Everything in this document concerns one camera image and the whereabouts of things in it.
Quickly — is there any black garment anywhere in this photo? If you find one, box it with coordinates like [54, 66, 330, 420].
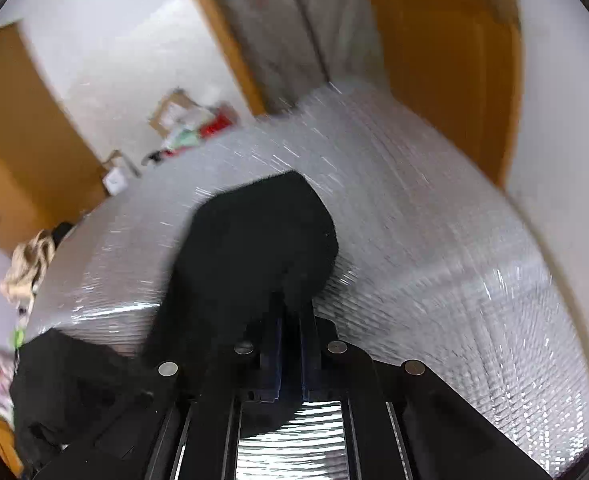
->
[10, 171, 337, 474]

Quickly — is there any white small cardboard box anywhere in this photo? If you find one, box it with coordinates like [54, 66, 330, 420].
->
[102, 150, 142, 196]

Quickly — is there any brown cardboard box with label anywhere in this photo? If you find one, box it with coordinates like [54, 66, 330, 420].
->
[149, 88, 199, 139]

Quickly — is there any beige floral blanket pile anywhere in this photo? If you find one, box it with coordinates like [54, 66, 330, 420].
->
[0, 230, 56, 306]

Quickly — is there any orange wooden wardrobe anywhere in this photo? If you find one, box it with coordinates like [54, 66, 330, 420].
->
[0, 24, 107, 254]

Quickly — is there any translucent plastic door curtain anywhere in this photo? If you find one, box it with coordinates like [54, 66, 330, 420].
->
[217, 0, 387, 113]

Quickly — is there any orange wooden door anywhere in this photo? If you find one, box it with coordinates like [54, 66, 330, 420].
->
[370, 0, 523, 186]

